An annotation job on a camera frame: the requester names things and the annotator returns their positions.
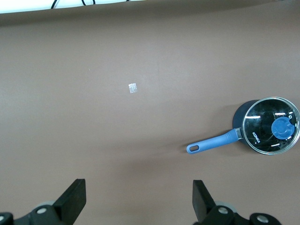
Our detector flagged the dark pot with blue handle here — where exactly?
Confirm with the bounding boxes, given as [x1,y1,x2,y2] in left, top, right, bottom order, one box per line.
[186,96,300,157]

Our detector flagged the brown table cover mat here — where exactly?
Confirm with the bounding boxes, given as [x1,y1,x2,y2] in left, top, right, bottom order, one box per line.
[0,0,300,225]

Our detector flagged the glass lid with blue knob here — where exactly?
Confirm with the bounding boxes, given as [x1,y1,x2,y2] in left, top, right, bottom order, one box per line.
[242,96,300,156]

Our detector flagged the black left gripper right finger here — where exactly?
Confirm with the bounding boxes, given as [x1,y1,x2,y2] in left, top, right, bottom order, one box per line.
[192,180,281,225]

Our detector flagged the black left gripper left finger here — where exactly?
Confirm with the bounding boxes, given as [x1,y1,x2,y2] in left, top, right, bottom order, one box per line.
[0,179,86,225]

